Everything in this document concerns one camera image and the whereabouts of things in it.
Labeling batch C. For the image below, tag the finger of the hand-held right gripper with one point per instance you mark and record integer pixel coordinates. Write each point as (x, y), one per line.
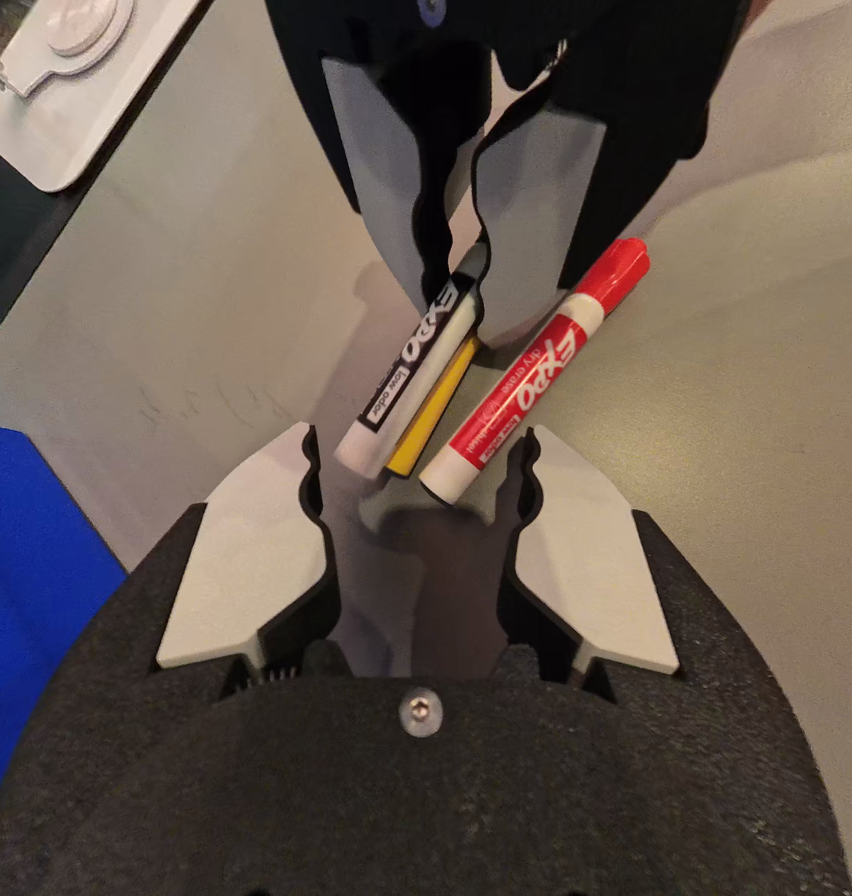
(538, 224)
(377, 161)

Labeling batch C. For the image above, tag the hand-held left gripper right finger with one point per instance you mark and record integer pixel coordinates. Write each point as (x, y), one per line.
(594, 560)

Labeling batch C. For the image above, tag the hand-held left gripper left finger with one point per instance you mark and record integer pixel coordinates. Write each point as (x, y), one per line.
(244, 560)

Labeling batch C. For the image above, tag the red dry erase marker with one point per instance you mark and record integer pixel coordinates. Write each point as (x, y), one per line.
(524, 399)

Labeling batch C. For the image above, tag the blue plastic bin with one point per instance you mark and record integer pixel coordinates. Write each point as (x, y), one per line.
(33, 560)

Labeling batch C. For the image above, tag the yellow highlighter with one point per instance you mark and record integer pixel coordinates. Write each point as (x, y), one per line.
(433, 406)

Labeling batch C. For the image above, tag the black dry erase marker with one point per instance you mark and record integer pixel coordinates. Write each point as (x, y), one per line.
(398, 392)

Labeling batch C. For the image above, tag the white flat stand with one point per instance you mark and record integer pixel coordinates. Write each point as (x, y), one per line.
(68, 126)

